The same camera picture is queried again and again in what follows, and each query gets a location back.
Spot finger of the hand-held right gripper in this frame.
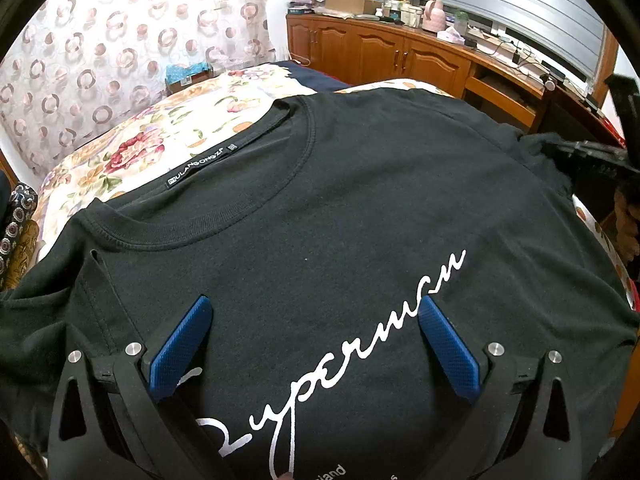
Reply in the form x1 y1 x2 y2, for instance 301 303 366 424
544 140 640 182

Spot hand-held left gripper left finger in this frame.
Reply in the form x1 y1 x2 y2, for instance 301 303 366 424
47 295 221 480

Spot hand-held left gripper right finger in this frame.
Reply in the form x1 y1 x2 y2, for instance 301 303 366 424
415 296 598 480

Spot black printed t-shirt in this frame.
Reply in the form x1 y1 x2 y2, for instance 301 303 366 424
0 92 640 480

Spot person's right hand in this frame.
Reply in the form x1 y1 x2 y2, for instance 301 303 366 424
614 191 640 262

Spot red box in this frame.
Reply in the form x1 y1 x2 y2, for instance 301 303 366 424
597 112 626 146

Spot white power strip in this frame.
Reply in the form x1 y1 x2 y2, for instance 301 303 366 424
475 35 521 58

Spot grey window blind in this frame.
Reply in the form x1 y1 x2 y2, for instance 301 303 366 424
405 0 608 81

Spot rose floral blanket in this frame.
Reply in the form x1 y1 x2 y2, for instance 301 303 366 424
32 62 296 261

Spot dark gold embroidered cloth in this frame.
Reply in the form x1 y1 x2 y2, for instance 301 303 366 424
0 182 43 291

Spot wooden cabinet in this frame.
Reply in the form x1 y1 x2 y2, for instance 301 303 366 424
286 12 626 146

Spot row of cosmetic bottles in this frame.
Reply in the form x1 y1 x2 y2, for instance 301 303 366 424
380 0 426 26

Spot orange fruit print blanket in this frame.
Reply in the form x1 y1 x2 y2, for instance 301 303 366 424
185 79 640 311

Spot small brown box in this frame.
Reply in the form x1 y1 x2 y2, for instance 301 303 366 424
167 76 212 94

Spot blue plastic bag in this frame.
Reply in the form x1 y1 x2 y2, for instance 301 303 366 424
165 62 213 86

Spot open cardboard box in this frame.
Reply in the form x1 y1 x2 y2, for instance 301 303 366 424
325 0 383 16

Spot navy bed sheet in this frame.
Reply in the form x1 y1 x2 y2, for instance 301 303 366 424
260 60 353 93

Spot circle pattern sheer curtain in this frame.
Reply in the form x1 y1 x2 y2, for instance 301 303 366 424
0 0 278 176

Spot wooden window frame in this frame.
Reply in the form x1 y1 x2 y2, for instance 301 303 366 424
592 30 618 106

